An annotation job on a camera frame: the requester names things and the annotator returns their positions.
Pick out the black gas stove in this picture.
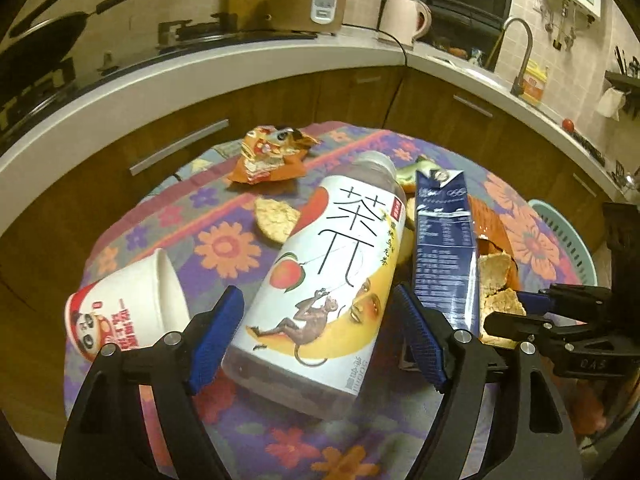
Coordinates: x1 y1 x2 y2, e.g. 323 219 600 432
0 12 321 133

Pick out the orange snack wrapper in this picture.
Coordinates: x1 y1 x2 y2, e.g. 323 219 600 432
227 125 321 186

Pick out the round rice cracker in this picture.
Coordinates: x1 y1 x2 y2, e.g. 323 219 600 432
254 197 302 247

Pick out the red white instant noodle cup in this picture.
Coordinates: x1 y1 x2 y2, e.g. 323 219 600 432
64 248 191 363

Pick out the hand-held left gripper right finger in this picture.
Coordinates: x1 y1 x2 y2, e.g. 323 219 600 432
392 284 583 480

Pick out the light blue plastic basket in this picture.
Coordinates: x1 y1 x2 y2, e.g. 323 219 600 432
527 199 601 293

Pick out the wall utensil rack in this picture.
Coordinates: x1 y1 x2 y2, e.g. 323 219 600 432
602 45 640 121

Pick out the black frying pan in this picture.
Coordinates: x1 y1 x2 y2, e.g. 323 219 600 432
7 0 180 53

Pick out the dark dish rack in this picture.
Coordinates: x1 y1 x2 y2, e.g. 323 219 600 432
575 132 608 166

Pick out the green foil wrapper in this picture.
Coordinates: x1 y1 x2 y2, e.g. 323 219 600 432
395 157 446 193

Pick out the white hanging cloth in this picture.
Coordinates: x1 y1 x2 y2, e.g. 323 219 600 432
597 87 626 121

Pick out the white kitchen countertop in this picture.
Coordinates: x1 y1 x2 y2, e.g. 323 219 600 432
0 25 640 203

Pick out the black power cable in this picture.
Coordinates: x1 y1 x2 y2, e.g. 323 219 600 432
342 22 408 131

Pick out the metal cabinet handle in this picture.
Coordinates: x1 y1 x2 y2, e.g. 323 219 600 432
572 172 598 196
130 120 230 176
452 92 493 118

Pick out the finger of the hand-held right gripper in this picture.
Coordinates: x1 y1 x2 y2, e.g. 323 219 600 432
517 284 608 313
482 311 607 361

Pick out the dark blue milk carton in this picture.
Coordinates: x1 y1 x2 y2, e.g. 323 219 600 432
397 167 485 373

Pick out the orange cracker packet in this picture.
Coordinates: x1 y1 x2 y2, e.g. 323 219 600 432
467 195 521 261

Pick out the floral purple tablecloth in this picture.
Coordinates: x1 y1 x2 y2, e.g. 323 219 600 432
65 120 596 480

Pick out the wooden kitchen cabinet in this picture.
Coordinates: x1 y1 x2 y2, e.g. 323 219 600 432
0 62 626 411

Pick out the yellow detergent bag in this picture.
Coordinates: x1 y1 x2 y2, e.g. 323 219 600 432
520 60 548 106

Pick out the white peach tea bottle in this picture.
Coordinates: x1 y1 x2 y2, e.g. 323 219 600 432
221 150 408 418

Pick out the cream electric kettle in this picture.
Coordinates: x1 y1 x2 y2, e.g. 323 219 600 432
378 0 432 51

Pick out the metal kitchen faucet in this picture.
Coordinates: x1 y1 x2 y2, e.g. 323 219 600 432
495 16 536 96

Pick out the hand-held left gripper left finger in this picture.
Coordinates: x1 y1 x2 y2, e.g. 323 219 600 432
57 285 246 480

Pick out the orange peel piece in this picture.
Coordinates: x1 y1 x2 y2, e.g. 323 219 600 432
477 252 513 296
481 287 527 348

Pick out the beige rice cooker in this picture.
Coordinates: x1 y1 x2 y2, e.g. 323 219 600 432
265 0 353 36

